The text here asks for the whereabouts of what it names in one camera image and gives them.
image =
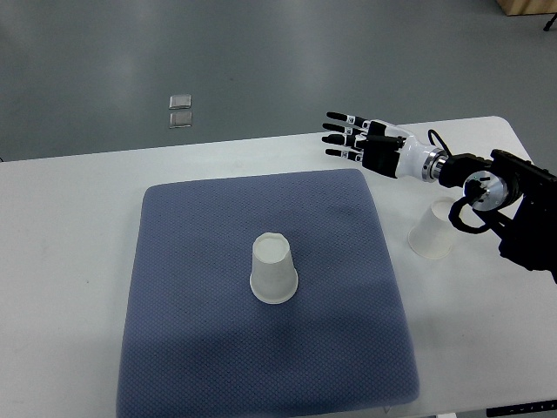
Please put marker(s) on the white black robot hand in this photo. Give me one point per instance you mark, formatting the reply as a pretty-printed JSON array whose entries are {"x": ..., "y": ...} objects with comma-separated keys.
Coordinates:
[{"x": 389, "y": 150}]

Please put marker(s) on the white paper cup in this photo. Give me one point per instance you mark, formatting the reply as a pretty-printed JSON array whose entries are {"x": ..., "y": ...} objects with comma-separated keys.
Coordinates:
[
  {"x": 273, "y": 279},
  {"x": 433, "y": 235}
]

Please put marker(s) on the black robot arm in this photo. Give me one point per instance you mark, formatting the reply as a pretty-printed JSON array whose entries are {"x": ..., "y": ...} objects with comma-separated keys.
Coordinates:
[{"x": 504, "y": 193}]

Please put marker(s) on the white paper cup on cushion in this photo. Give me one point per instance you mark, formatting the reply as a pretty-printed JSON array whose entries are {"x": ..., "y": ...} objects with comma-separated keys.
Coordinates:
[{"x": 273, "y": 279}]

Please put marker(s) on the lower metal floor plate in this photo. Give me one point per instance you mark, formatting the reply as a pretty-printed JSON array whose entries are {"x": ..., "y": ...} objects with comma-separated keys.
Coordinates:
[{"x": 180, "y": 119}]

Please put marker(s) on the metal floor plate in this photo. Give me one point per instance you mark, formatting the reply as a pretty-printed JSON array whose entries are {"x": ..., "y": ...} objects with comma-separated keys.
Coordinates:
[
  {"x": 180, "y": 101},
  {"x": 180, "y": 119}
]

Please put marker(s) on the upper metal floor plate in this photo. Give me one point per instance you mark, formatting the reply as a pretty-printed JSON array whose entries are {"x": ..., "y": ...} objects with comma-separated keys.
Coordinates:
[{"x": 180, "y": 101}]

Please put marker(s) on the wooden furniture corner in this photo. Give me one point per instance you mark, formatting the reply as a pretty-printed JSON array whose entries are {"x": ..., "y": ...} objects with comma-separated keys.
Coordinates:
[{"x": 527, "y": 7}]

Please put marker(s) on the black tripod leg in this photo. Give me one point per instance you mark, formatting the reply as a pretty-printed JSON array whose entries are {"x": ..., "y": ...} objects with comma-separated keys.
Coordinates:
[{"x": 550, "y": 23}]

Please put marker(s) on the blue fabric cushion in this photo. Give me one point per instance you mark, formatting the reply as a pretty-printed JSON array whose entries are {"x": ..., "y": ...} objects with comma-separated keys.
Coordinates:
[{"x": 198, "y": 343}]

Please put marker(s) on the black table control panel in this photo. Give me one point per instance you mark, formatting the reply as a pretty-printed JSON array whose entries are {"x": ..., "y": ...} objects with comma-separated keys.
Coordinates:
[{"x": 524, "y": 408}]

